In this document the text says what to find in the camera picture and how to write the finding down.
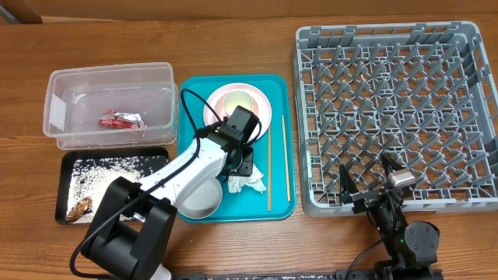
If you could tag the left wooden chopstick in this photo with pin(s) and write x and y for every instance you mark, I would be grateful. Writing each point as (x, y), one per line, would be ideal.
(269, 174)

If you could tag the large pink plate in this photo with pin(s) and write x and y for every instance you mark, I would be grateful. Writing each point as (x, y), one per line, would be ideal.
(264, 108)

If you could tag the teal serving tray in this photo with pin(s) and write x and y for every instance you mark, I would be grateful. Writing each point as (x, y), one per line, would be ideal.
(251, 205)

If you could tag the white napkin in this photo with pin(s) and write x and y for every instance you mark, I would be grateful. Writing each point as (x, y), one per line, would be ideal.
(236, 183)

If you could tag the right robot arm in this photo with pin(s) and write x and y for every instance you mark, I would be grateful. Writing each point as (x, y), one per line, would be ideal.
(411, 246)

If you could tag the red foil snack wrapper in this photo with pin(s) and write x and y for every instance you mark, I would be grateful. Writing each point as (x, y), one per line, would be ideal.
(114, 119)

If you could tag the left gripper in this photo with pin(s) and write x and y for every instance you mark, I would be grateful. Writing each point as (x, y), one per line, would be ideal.
(247, 166)

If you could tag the white paper cup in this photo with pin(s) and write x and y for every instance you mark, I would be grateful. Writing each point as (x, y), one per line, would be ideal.
(237, 98)

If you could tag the grey dishwasher rack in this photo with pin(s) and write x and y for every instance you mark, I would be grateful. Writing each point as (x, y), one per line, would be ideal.
(422, 93)

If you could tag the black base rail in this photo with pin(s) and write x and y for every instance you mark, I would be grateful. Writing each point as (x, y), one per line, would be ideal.
(356, 274)

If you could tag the clear plastic storage bin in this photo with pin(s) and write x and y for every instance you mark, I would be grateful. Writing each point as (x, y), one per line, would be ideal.
(76, 99)

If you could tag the wooden chopstick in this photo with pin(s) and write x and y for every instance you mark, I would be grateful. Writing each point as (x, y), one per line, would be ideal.
(284, 138)
(269, 174)

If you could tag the black plastic tray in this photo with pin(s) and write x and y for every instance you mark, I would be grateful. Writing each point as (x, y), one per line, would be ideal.
(71, 157)

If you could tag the right wooden chopstick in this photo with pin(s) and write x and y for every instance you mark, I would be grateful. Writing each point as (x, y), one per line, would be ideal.
(284, 138)

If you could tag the spilled rice and food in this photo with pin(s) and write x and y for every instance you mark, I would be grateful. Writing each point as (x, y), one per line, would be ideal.
(90, 179)

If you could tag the small pink saucer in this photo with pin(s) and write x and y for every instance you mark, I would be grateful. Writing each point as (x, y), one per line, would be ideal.
(216, 99)

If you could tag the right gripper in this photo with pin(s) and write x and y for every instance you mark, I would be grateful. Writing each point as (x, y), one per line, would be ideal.
(373, 196)

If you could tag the grey metal bowl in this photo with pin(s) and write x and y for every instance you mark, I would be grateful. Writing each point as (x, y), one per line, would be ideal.
(203, 201)

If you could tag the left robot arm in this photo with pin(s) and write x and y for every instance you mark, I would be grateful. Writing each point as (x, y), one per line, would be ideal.
(131, 228)

